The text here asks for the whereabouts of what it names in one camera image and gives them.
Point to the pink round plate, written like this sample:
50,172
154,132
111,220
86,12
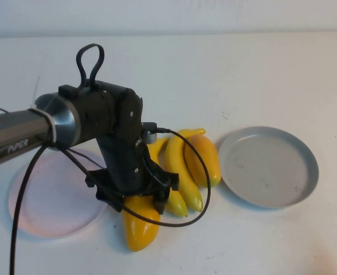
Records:
56,206

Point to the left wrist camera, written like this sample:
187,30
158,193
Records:
149,134

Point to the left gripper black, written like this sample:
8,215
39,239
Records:
122,166

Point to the grey-blue round plate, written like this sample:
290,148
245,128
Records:
268,169

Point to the plain yellow plastic mango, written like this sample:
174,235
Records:
140,235

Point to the yellow plastic banana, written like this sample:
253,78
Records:
177,204
183,177

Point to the white zip tie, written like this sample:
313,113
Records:
49,120

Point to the orange-blushed plastic mango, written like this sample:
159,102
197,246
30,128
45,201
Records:
211,169

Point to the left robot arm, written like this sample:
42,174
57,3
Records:
13,126

